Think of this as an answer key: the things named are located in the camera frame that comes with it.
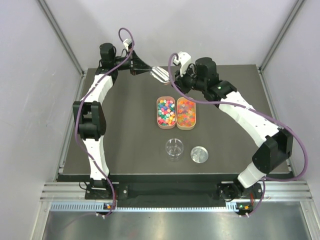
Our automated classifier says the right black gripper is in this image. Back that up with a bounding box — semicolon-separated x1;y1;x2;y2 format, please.
171;65;206;95

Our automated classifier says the metal candy scoop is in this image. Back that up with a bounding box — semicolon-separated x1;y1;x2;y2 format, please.
150;66;171;85

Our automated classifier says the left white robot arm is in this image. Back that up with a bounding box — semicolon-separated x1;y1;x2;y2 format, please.
72;39;152;200

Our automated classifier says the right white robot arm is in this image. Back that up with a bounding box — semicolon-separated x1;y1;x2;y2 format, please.
168;53;294;198

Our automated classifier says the pink tray of opaque candies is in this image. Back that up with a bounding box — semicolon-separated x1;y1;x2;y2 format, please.
156;96;177;130

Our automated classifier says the beige tray of jelly candies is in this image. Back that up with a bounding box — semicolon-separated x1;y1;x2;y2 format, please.
176;97;197;131

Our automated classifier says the clear plastic jar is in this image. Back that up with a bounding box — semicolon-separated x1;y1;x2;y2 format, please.
165;138;184;162

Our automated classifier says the silver jar lid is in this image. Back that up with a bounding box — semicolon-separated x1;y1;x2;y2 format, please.
190;146;209;164

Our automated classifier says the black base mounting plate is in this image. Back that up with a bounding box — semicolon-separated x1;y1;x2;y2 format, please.
84;181;266;201

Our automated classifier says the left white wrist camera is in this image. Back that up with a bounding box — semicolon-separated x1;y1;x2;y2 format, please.
122;38;135;52

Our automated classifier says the aluminium frame rail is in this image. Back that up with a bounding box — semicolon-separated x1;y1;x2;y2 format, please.
40;181;313;214

